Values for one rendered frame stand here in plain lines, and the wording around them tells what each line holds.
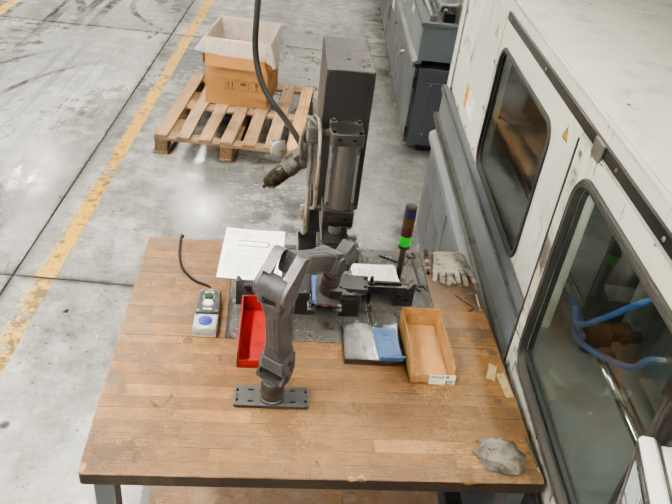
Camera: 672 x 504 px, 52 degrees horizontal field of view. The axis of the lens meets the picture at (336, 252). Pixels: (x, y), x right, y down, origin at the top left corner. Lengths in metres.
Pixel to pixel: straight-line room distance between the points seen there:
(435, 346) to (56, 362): 1.86
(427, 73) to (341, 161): 3.22
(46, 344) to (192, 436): 1.75
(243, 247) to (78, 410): 1.12
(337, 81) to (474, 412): 0.96
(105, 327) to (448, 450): 2.08
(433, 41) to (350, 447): 3.60
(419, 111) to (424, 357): 3.28
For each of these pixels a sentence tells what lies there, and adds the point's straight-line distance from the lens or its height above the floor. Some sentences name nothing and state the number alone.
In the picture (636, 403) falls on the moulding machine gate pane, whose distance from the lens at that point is 1.50.
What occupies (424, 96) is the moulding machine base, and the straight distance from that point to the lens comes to 5.09.
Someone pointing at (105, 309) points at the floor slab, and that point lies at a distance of 3.58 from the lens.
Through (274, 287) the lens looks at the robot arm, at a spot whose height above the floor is 1.30.
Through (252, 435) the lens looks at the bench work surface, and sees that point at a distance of 1.79.
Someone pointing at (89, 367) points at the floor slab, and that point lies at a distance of 3.29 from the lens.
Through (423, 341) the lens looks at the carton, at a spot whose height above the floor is 0.90.
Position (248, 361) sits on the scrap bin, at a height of 0.93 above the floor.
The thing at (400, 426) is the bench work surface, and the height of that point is 0.90.
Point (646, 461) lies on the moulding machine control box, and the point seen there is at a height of 1.46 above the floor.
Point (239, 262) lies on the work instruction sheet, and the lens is 2.33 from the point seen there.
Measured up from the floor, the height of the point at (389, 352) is 0.92.
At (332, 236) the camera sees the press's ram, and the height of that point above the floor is 1.18.
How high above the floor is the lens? 2.27
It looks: 35 degrees down
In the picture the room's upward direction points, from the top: 7 degrees clockwise
